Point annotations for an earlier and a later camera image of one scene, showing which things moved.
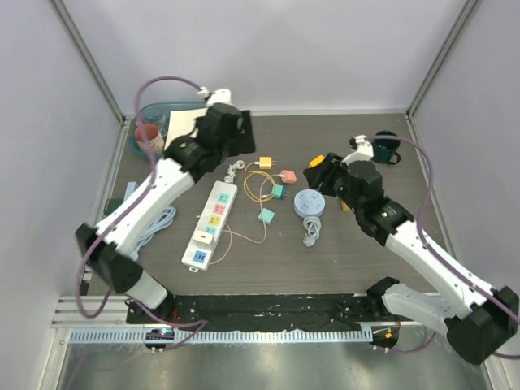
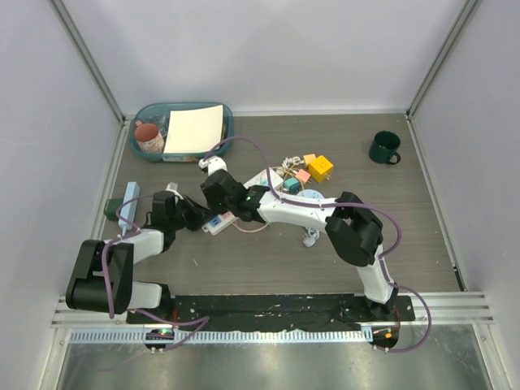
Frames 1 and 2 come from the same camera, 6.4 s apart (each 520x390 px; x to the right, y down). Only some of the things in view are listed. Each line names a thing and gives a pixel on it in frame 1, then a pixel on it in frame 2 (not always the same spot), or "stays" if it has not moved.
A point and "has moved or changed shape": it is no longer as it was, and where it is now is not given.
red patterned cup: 154,138 stays
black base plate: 305,311 stays
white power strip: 198,255 → 223,222
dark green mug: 385,150 stays
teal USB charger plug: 279,191 has moved or changed shape
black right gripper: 324,173 → 214,209
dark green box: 111,204 stays
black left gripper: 244,142 → 197,212
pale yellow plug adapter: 266,162 has moved or changed shape
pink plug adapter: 288,176 has moved or changed shape
